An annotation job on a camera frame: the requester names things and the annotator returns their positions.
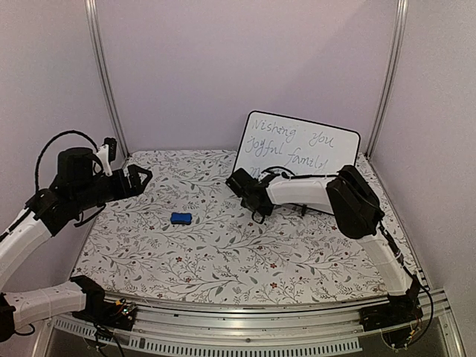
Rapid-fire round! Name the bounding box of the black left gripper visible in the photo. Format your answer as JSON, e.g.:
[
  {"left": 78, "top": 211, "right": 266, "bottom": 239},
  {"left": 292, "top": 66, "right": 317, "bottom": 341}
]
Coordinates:
[{"left": 72, "top": 163, "right": 152, "bottom": 212}]

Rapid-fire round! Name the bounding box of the blue whiteboard eraser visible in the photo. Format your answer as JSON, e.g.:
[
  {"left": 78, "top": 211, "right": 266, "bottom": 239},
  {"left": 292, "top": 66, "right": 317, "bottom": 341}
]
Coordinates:
[{"left": 170, "top": 212, "right": 193, "bottom": 225}]

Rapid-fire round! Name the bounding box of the white whiteboard black frame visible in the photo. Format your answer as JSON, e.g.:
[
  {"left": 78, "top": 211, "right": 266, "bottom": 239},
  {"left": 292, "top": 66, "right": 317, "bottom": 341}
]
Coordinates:
[{"left": 231, "top": 110, "right": 361, "bottom": 216}]

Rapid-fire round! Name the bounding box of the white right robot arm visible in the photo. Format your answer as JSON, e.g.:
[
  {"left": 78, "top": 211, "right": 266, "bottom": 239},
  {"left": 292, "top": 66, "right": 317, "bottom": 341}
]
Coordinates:
[{"left": 225, "top": 165, "right": 421, "bottom": 324}]

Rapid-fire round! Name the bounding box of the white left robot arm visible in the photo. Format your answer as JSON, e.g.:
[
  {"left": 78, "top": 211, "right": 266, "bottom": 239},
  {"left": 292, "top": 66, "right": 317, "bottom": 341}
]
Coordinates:
[{"left": 1, "top": 144, "right": 153, "bottom": 341}]

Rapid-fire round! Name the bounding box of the floral patterned table mat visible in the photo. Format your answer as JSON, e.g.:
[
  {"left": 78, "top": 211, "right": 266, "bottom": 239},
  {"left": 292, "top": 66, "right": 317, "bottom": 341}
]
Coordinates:
[{"left": 70, "top": 149, "right": 427, "bottom": 306}]

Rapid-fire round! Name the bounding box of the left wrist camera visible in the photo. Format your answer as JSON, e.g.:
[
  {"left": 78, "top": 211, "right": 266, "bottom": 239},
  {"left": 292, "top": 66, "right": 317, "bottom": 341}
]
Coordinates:
[{"left": 103, "top": 138, "right": 117, "bottom": 161}]

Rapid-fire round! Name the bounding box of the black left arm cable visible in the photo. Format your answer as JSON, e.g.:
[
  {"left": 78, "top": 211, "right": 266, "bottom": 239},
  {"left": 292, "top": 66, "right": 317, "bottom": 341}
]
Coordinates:
[{"left": 33, "top": 130, "right": 98, "bottom": 190}]

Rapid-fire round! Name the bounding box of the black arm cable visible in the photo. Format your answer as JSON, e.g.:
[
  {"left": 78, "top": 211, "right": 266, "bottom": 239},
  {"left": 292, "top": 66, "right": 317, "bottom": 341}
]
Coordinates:
[
  {"left": 33, "top": 130, "right": 98, "bottom": 190},
  {"left": 379, "top": 222, "right": 436, "bottom": 335}
]

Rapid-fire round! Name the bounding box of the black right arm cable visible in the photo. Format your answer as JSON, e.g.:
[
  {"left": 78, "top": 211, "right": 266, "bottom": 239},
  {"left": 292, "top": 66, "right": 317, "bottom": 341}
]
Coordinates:
[{"left": 379, "top": 222, "right": 436, "bottom": 335}]

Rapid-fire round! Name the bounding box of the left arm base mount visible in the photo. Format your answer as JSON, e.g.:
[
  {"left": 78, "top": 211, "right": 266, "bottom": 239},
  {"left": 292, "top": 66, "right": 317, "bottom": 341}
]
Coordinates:
[{"left": 72, "top": 298, "right": 138, "bottom": 331}]

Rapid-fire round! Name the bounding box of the left aluminium frame post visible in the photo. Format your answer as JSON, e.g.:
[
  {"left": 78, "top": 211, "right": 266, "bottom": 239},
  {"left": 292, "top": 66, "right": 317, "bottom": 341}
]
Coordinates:
[{"left": 84, "top": 0, "right": 130, "bottom": 158}]

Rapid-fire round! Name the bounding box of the aluminium frame post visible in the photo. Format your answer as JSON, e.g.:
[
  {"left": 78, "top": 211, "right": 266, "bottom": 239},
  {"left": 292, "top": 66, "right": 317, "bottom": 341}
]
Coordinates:
[
  {"left": 84, "top": 0, "right": 130, "bottom": 158},
  {"left": 365, "top": 0, "right": 408, "bottom": 161}
]

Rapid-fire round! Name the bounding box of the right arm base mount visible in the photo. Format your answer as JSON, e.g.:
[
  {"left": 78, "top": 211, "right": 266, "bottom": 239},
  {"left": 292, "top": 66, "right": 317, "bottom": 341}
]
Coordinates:
[{"left": 358, "top": 295, "right": 423, "bottom": 332}]

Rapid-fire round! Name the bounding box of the right aluminium frame post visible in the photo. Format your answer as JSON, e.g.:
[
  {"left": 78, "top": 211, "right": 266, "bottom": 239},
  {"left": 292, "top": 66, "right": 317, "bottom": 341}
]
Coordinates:
[{"left": 365, "top": 0, "right": 408, "bottom": 161}]

